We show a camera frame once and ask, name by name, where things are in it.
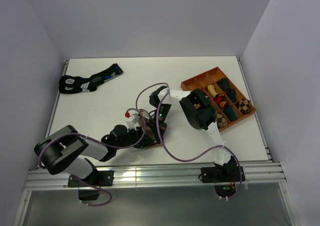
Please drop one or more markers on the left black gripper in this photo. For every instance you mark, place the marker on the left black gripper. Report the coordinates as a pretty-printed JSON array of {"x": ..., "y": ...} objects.
[{"x": 138, "y": 133}]

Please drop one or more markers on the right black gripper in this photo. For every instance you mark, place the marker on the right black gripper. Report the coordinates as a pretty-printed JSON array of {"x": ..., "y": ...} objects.
[{"x": 153, "y": 122}]

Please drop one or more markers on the brown sock red stripes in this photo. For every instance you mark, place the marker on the brown sock red stripes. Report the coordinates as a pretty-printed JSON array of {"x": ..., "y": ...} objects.
[{"x": 149, "y": 134}]

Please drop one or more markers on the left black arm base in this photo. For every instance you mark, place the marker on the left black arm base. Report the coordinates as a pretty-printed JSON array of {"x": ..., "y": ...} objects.
[{"x": 91, "y": 188}]

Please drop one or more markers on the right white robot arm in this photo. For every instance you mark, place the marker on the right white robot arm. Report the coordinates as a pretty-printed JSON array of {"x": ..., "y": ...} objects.
[{"x": 200, "y": 114}]

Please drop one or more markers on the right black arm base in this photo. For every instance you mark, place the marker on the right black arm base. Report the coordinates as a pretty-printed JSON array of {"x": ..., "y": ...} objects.
[{"x": 227, "y": 178}]

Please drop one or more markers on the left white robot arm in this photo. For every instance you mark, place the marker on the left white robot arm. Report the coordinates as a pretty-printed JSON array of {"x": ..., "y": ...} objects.
[{"x": 67, "y": 152}]

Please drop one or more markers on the yellow rolled sock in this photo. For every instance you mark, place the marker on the yellow rolled sock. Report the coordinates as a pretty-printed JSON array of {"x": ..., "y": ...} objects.
[{"x": 212, "y": 91}]

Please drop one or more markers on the red black rolled sock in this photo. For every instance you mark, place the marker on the red black rolled sock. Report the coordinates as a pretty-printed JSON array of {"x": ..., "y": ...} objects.
[{"x": 221, "y": 101}]

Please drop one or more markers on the brown argyle rolled sock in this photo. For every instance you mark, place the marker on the brown argyle rolled sock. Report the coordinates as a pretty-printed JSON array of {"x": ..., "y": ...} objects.
[{"x": 221, "y": 121}]

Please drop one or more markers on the dark green rolled sock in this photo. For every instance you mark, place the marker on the dark green rolled sock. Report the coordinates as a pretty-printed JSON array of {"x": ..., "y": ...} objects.
[{"x": 224, "y": 84}]

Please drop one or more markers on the orange compartment tray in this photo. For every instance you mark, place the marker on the orange compartment tray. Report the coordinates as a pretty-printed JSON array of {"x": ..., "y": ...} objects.
[{"x": 211, "y": 77}]

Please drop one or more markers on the dark teal rolled sock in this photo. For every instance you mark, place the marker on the dark teal rolled sock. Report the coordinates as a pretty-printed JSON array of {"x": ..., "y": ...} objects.
[{"x": 232, "y": 95}]

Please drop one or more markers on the black blue patterned sock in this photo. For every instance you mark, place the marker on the black blue patterned sock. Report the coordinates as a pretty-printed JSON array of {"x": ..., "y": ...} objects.
[{"x": 76, "y": 84}]

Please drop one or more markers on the brown checkered rolled sock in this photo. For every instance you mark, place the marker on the brown checkered rolled sock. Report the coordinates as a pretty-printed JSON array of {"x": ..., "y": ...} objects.
[{"x": 244, "y": 106}]

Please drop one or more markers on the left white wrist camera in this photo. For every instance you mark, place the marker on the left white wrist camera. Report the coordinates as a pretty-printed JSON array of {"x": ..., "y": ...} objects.
[{"x": 132, "y": 120}]

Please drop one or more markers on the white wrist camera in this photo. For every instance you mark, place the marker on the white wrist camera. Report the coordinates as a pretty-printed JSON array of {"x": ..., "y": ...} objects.
[
  {"x": 146, "y": 114},
  {"x": 132, "y": 120}
]

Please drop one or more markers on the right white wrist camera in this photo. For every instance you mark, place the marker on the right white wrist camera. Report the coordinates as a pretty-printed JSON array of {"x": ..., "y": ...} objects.
[{"x": 146, "y": 114}]

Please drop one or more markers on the aluminium table rail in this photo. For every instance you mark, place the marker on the aluminium table rail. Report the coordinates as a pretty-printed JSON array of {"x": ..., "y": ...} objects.
[{"x": 155, "y": 176}]

